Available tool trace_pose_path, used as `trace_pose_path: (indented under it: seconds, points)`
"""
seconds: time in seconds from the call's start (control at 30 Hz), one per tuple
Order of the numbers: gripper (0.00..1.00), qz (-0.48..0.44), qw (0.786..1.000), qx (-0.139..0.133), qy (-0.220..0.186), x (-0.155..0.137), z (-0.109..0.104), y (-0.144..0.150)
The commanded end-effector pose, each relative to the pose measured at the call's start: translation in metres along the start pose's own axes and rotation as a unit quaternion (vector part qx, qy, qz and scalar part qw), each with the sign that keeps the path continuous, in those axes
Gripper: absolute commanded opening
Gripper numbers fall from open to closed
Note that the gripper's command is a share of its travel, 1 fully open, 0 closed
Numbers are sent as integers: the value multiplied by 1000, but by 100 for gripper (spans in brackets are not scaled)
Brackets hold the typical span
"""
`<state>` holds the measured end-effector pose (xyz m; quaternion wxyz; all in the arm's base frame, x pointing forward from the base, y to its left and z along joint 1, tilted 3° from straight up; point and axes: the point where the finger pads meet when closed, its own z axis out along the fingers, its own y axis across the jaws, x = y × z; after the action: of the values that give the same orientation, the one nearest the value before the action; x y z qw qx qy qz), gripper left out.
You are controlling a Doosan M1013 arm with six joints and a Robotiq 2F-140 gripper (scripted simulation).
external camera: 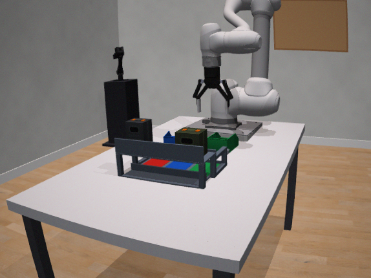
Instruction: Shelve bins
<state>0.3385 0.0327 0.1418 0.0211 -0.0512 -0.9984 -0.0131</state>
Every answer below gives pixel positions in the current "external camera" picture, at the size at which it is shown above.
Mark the blue bin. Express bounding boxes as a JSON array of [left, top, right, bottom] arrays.
[[164, 131, 175, 144]]

